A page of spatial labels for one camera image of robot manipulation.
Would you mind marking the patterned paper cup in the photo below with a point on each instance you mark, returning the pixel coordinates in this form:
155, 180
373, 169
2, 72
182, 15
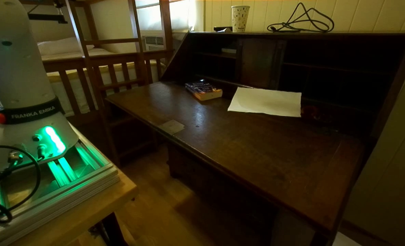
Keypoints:
240, 17

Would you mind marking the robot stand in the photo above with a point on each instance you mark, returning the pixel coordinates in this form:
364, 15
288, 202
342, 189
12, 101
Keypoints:
72, 191

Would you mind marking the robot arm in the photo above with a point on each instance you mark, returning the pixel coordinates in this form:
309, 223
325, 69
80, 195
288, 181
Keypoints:
14, 68

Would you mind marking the white air conditioner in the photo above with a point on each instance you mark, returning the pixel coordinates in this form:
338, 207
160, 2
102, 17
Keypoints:
153, 42

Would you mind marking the small grey card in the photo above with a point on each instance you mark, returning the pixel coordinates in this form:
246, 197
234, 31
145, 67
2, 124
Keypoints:
171, 126

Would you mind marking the white pillow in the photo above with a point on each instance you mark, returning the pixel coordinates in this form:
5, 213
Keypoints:
58, 46

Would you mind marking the white sheet of paper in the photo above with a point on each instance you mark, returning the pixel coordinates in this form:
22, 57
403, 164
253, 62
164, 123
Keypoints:
267, 101

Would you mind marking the dark wooden secretary desk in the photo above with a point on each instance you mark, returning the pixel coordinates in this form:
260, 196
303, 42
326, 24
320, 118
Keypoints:
257, 143

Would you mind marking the paperback book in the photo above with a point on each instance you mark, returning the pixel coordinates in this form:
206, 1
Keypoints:
204, 90

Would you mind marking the wooden bunk bed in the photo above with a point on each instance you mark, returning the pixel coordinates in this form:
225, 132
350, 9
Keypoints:
110, 65

